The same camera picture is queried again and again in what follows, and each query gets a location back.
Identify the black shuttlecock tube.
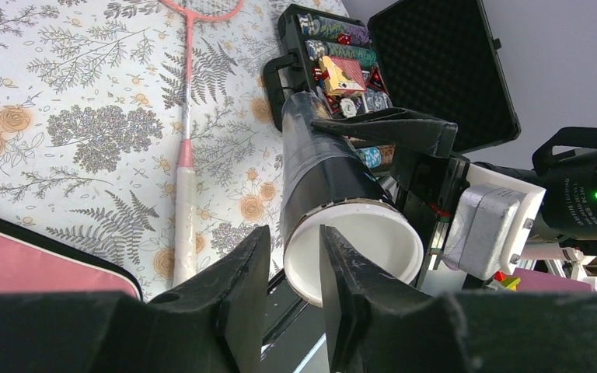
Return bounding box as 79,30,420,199
281,92,411,247

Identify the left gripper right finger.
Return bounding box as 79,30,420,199
319,225,597,372

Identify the right pink badminton racket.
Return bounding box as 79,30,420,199
162,1,243,287

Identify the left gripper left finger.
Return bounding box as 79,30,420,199
0,226,271,372

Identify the pink racket bag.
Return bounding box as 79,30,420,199
0,219,143,300

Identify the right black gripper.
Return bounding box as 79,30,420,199
312,107,470,288

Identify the white tube lid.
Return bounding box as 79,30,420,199
284,201,424,307

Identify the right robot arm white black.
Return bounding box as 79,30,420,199
312,108,597,256

